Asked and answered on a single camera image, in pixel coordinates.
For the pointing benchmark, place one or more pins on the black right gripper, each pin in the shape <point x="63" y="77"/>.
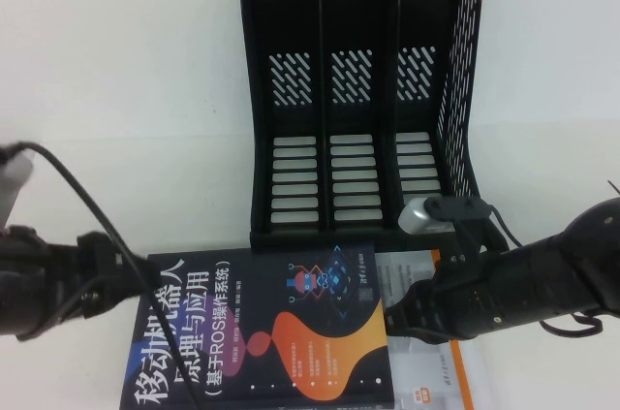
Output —
<point x="445" y="303"/>

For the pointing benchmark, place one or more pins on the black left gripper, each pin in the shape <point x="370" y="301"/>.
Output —
<point x="92" y="279"/>

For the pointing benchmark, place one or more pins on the white ROS2 programming book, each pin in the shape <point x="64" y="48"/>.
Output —
<point x="426" y="376"/>

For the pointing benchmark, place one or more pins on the dark mobile robot book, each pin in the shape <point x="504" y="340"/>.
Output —
<point x="271" y="332"/>

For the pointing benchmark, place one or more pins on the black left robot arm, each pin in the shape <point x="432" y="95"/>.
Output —
<point x="19" y="284"/>

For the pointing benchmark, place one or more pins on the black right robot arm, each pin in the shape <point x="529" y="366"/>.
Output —
<point x="547" y="274"/>

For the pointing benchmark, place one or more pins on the black plastic book stand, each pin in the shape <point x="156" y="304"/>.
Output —
<point x="356" y="17"/>

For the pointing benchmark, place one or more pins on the thin dark zip tie tail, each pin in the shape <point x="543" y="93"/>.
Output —
<point x="614" y="188"/>

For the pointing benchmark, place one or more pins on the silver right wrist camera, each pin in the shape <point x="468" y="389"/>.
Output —
<point x="431" y="216"/>

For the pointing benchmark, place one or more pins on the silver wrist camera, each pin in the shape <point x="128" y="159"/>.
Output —
<point x="12" y="187"/>
<point x="431" y="216"/>

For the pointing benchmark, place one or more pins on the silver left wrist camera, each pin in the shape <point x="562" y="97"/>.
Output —
<point x="12" y="187"/>

